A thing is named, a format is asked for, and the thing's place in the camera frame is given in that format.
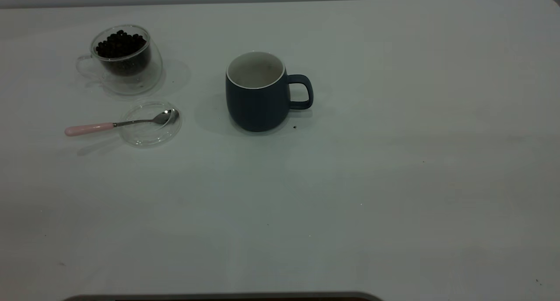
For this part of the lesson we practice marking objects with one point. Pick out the dark blue-grey ceramic mug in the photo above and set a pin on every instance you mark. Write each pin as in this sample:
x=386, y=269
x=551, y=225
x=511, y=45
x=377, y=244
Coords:
x=256, y=108

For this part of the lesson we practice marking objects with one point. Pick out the clear round glass lid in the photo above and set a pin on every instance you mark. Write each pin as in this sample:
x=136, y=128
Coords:
x=148, y=137

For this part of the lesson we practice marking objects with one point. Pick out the pile of coffee beans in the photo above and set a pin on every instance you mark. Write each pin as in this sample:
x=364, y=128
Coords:
x=120, y=45

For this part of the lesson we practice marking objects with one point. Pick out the clear double-wall glass cup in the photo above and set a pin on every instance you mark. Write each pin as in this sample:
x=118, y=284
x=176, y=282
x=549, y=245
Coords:
x=151, y=71

